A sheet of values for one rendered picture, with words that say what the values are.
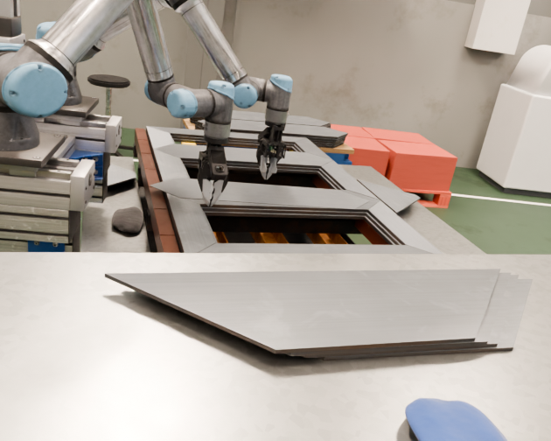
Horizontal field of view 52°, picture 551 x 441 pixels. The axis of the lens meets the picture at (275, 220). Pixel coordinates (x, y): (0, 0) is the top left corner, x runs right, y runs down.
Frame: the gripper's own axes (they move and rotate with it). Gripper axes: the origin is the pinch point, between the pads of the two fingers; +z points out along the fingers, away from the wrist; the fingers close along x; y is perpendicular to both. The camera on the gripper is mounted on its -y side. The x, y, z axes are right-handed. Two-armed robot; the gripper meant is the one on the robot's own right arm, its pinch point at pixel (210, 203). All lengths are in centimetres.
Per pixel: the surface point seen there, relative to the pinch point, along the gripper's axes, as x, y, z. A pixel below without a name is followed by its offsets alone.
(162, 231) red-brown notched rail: 15.4, -14.6, 2.9
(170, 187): 10.3, 13.5, 0.6
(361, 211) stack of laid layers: -51, 1, 1
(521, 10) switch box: -345, 321, -78
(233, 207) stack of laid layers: -7.4, 1.1, 1.7
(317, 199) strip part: -37.8, 8.0, 0.6
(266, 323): 12, -95, -22
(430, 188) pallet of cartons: -229, 221, 68
